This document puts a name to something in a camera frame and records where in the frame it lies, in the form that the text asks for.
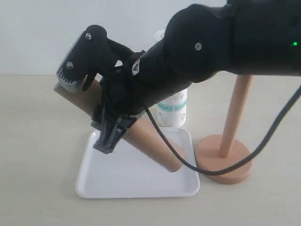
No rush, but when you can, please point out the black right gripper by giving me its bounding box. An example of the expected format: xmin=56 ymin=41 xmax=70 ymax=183
xmin=82 ymin=25 xmax=145 ymax=154

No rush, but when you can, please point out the brown cardboard tube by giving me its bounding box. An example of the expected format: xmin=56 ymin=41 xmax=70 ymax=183
xmin=54 ymin=80 xmax=183 ymax=172

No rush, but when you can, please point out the white rectangular tray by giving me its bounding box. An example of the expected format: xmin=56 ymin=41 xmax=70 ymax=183
xmin=75 ymin=130 xmax=200 ymax=199

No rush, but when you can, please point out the printed white paper towel roll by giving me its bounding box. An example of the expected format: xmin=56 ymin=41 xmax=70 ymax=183
xmin=154 ymin=29 xmax=188 ymax=128

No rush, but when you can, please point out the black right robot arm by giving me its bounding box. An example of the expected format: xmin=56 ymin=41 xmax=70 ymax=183
xmin=90 ymin=0 xmax=301 ymax=153

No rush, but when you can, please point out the wooden paper towel holder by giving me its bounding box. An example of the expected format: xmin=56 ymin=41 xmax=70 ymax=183
xmin=195 ymin=75 xmax=253 ymax=171

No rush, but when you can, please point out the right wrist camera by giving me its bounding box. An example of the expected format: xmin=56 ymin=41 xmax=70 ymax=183
xmin=56 ymin=33 xmax=84 ymax=93

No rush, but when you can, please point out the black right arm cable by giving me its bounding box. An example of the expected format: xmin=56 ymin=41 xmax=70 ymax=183
xmin=144 ymin=86 xmax=301 ymax=177

